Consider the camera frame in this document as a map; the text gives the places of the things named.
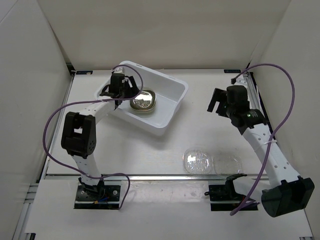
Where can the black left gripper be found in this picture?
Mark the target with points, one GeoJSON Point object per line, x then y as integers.
{"type": "Point", "coordinates": [134, 89]}

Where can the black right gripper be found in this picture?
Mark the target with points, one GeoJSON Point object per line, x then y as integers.
{"type": "Point", "coordinates": [218, 95]}

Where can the clear iridescent square plate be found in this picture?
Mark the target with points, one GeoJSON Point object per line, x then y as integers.
{"type": "Point", "coordinates": [143, 100]}

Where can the green panda plate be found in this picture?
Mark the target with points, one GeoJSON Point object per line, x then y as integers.
{"type": "Point", "coordinates": [143, 112]}

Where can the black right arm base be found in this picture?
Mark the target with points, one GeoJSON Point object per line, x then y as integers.
{"type": "Point", "coordinates": [224, 197]}

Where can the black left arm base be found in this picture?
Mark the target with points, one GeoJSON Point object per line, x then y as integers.
{"type": "Point", "coordinates": [109, 199]}

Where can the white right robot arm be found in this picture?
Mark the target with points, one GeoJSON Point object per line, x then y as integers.
{"type": "Point", "coordinates": [288, 191]}

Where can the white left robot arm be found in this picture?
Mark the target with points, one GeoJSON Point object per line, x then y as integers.
{"type": "Point", "coordinates": [79, 131]}

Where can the white plastic bin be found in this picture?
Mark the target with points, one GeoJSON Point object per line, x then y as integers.
{"type": "Point", "coordinates": [169, 93]}

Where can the blue label right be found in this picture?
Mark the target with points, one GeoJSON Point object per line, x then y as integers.
{"type": "Point", "coordinates": [232, 71]}

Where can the blue label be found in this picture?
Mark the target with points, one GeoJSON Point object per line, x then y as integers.
{"type": "Point", "coordinates": [232, 71]}
{"type": "Point", "coordinates": [84, 72]}

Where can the blue label left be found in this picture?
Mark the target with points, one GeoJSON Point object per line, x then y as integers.
{"type": "Point", "coordinates": [84, 72]}

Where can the clear frosted flat plate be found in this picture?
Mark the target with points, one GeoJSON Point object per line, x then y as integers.
{"type": "Point", "coordinates": [226, 164]}

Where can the clear textured glass plate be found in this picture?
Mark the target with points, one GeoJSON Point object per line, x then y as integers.
{"type": "Point", "coordinates": [197, 161]}

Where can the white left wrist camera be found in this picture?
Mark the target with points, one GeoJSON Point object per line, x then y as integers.
{"type": "Point", "coordinates": [118, 70]}

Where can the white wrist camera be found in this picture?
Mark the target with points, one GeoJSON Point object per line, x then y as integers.
{"type": "Point", "coordinates": [239, 81]}
{"type": "Point", "coordinates": [118, 70]}

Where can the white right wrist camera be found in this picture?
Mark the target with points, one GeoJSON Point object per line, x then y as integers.
{"type": "Point", "coordinates": [239, 81]}

